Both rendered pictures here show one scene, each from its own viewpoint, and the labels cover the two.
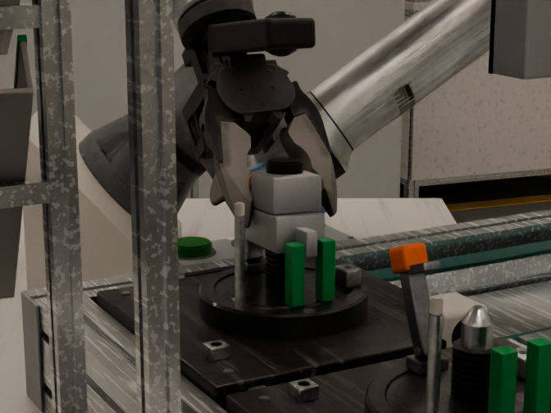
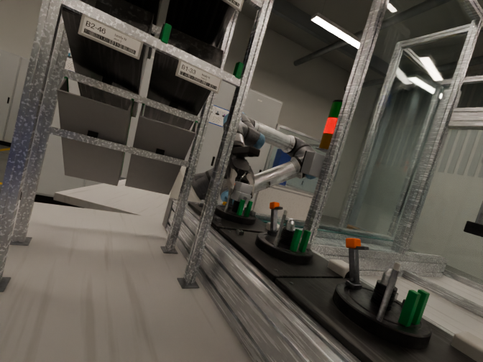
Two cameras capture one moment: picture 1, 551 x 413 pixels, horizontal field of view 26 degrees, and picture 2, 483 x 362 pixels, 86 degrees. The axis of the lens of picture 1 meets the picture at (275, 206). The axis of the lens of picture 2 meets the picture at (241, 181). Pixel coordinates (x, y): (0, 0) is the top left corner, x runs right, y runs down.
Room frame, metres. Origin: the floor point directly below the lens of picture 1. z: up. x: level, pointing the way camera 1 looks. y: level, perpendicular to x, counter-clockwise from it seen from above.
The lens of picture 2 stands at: (0.11, 0.05, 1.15)
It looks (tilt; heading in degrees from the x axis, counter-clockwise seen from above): 4 degrees down; 357
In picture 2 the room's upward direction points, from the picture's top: 16 degrees clockwise
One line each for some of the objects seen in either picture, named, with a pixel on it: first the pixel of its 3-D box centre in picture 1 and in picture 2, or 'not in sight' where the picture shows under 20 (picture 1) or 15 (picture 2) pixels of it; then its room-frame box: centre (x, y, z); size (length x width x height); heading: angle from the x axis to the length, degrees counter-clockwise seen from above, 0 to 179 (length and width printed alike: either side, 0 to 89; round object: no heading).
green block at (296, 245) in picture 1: (294, 274); (241, 207); (0.89, -0.02, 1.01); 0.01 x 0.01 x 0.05; 28
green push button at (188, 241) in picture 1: (192, 251); not in sight; (1.13, 0.08, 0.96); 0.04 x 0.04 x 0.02
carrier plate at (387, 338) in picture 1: (283, 319); (233, 220); (0.94, -0.01, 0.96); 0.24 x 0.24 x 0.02; 28
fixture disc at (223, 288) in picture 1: (283, 297); (235, 214); (0.94, -0.01, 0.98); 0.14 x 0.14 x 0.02
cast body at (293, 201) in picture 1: (289, 204); (243, 191); (0.93, -0.01, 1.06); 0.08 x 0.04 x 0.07; 24
